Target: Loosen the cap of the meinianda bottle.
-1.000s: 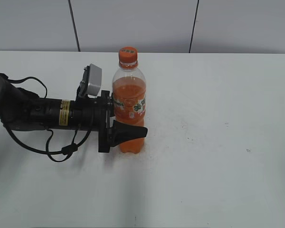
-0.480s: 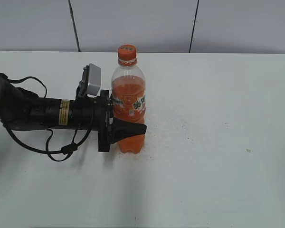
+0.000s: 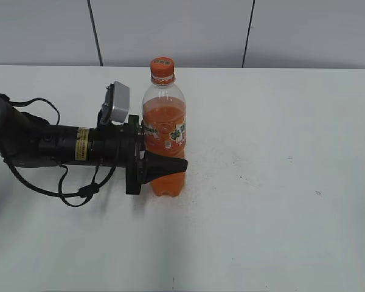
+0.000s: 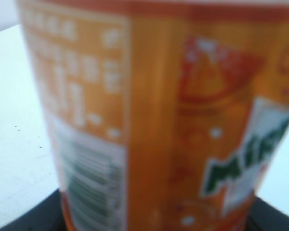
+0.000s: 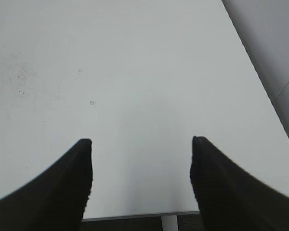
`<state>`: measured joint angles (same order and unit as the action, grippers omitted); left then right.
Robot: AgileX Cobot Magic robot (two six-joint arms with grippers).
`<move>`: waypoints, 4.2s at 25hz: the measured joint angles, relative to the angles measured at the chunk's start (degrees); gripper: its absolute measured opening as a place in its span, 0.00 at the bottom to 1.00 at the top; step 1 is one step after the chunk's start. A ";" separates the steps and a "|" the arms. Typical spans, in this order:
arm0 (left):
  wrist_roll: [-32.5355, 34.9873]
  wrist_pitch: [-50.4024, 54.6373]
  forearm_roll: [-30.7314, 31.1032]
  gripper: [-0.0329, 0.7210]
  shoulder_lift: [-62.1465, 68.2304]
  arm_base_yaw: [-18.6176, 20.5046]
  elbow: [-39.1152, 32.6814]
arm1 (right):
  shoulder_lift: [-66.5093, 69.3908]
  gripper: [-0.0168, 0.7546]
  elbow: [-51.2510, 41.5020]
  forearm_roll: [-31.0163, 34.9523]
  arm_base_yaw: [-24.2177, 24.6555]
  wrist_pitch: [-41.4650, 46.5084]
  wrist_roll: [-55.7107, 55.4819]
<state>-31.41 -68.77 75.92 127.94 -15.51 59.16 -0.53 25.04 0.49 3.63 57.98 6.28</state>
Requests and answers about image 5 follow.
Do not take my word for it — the white table leg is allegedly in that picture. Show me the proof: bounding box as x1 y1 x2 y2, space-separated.
161 215 179 231

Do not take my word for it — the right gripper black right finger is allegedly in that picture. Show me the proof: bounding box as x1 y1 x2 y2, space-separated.
190 136 289 231

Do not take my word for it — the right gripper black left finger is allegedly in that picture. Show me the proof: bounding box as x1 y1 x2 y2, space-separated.
0 139 93 231

